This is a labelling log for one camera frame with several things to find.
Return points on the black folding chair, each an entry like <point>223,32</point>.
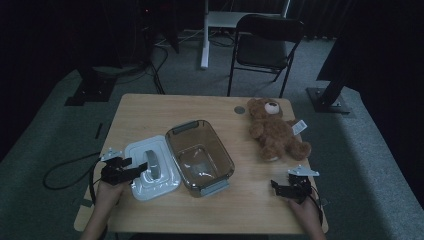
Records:
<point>263,46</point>

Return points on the grey tape piece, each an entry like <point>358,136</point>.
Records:
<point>324,202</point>
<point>83,202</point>

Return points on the round grey table grommet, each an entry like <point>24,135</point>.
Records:
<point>239,110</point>

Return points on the black strip on floor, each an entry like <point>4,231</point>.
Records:
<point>98,131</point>

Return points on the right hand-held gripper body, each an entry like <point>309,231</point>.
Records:
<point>300,190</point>

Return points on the black stand base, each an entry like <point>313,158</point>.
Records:
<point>328,100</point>
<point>91,88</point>

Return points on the brown teddy bear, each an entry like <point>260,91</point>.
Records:
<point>275,133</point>

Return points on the person's left hand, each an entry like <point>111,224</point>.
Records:
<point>108,196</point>

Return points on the person's right hand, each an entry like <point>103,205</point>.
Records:
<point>306,215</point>

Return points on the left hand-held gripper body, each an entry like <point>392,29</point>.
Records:
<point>113,171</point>

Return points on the white desk frame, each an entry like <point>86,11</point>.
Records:
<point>206,40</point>

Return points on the clear plastic storage box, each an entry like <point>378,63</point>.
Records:
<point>200,156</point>

